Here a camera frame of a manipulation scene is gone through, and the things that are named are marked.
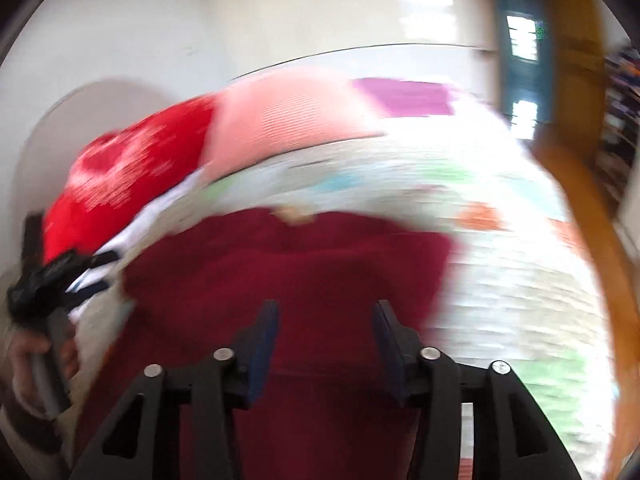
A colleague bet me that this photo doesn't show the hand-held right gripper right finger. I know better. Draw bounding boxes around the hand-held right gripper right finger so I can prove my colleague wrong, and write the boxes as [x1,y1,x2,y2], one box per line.
[371,300,583,480]

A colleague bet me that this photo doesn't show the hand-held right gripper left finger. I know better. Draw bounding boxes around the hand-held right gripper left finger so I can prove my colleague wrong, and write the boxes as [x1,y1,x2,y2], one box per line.
[67,300,281,480]

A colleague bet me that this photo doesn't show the dark red garment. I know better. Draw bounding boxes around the dark red garment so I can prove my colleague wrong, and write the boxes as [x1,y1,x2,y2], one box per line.
[75,207,463,480]

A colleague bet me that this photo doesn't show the person's left forearm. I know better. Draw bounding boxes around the person's left forearm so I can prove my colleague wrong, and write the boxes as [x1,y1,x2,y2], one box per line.
[0,385,68,480]

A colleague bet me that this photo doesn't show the person's left hand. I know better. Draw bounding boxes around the person's left hand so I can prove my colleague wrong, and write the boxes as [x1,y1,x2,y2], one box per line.
[7,332,81,413]

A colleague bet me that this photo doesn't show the red cloth with white pattern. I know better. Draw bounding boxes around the red cloth with white pattern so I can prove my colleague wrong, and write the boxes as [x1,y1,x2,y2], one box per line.
[42,95,223,266]

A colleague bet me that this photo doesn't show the white printed blanket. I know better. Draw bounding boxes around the white printed blanket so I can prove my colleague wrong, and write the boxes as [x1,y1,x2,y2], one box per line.
[65,80,618,480]

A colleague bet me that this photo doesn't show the pink cloth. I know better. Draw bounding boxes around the pink cloth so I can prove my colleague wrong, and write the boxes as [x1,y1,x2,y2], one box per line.
[197,67,388,183]

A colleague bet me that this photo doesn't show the purple cloth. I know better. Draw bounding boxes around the purple cloth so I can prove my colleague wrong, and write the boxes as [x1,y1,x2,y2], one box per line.
[352,76,458,117]

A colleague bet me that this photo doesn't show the cluttered shelf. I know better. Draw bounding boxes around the cluttered shelf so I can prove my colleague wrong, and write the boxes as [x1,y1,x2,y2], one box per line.
[592,45,640,216]

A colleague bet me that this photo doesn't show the teal door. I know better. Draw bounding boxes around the teal door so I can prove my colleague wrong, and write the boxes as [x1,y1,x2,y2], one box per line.
[486,0,557,142]

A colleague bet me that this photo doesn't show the wooden bed frame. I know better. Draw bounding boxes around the wooden bed frame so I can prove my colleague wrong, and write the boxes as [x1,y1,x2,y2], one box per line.
[530,137,638,480]

